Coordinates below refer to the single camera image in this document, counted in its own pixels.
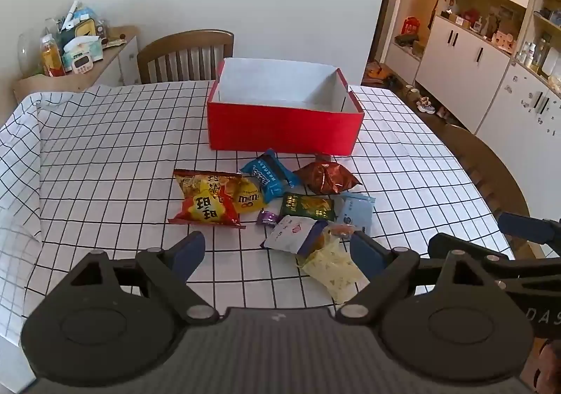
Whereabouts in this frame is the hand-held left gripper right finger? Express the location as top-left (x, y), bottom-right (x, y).
top-left (335, 231), bottom-right (498, 327)

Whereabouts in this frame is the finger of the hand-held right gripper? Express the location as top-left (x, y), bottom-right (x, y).
top-left (498, 213), bottom-right (561, 246)
top-left (428, 233), bottom-right (513, 274)

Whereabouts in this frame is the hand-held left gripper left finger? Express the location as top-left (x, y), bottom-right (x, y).
top-left (66, 231), bottom-right (220, 327)

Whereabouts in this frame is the orange snack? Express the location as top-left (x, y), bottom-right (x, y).
top-left (322, 223), bottom-right (356, 246)

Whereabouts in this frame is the pale blue packet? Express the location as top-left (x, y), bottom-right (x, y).
top-left (335, 193), bottom-right (377, 237)

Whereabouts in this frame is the cream yellow packet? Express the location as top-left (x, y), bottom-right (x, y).
top-left (296, 236), bottom-right (366, 305)

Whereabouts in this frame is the red yellow chip bag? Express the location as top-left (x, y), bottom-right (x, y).
top-left (169, 169), bottom-right (247, 229)

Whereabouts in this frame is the green cracker packet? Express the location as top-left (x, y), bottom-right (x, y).
top-left (279, 191), bottom-right (337, 223)

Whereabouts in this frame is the yellow candy packet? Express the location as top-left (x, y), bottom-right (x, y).
top-left (234, 177), bottom-right (268, 215)

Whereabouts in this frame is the white purple-edged packet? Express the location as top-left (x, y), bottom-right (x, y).
top-left (261, 215), bottom-right (329, 254)

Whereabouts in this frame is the purple candy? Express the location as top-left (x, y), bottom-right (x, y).
top-left (256, 209), bottom-right (281, 228)

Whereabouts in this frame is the brown foil snack packet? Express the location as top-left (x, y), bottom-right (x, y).
top-left (293, 159), bottom-right (362, 195)

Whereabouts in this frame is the blue snack packet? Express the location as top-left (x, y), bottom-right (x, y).
top-left (239, 149), bottom-right (300, 204)

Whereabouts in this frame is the red cardboard box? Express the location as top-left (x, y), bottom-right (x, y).
top-left (206, 57), bottom-right (366, 157)

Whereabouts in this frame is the wooden slat-back chair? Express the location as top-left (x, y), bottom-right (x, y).
top-left (438, 122), bottom-right (544, 259)
top-left (137, 29), bottom-right (235, 85)

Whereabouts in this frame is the white black checked tablecloth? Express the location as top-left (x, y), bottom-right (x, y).
top-left (0, 81), bottom-right (518, 346)

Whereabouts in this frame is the white pink timer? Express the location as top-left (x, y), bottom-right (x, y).
top-left (70, 50), bottom-right (95, 75)

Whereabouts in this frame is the wooden side cabinet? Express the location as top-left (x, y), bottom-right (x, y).
top-left (12, 26), bottom-right (141, 103)

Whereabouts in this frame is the white teal tissue pack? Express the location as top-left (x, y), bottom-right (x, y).
top-left (61, 35), bottom-right (103, 66)

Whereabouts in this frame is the orange drink bottle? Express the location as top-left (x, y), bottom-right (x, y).
top-left (39, 35), bottom-right (66, 78)

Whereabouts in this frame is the yellow clock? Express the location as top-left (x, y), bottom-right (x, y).
top-left (72, 17), bottom-right (98, 42)

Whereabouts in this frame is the clear glass jar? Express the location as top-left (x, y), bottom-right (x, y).
top-left (16, 28), bottom-right (45, 75)

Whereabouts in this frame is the white tube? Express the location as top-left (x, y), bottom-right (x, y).
top-left (60, 0), bottom-right (80, 32)

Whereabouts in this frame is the white wall cabinet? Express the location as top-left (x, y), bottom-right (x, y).
top-left (414, 0), bottom-right (561, 184)

